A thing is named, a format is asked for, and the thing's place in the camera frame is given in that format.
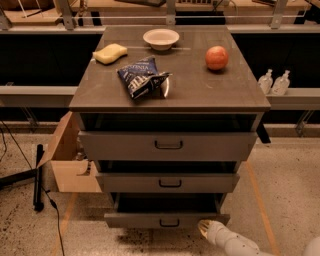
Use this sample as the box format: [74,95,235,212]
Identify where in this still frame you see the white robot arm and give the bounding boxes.
[198,220,320,256]

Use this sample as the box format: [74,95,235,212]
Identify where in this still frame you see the grey drawer cabinet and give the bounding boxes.
[68,25,272,145]

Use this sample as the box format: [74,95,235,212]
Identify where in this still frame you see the cardboard box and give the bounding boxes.
[38,112,102,193]

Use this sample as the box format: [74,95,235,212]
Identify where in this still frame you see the grey middle drawer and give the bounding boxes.
[96,161,239,193]

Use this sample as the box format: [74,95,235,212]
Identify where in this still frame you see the yellow sponge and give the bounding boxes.
[93,43,127,64]

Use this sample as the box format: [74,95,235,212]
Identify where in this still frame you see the black stand base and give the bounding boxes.
[0,143,46,213]

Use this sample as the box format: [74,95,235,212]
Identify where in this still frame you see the white bowl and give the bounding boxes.
[143,29,180,51]

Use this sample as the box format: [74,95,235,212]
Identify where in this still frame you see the grey top drawer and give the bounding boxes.
[77,112,260,161]

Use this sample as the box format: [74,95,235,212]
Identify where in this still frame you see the grey drawer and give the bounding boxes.
[105,193,230,229]
[77,112,260,161]
[96,161,239,193]

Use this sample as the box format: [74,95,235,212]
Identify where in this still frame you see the grey bottom drawer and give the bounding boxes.
[105,193,230,229]

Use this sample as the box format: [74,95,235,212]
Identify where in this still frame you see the red apple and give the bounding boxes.
[205,46,229,71]

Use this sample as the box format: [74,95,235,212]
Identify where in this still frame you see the clear bottle left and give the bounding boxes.
[258,69,273,94]

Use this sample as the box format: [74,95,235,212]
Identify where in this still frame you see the black floor cable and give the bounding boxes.
[0,120,66,256]

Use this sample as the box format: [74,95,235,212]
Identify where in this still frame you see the blue chip bag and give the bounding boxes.
[117,56,171,99]

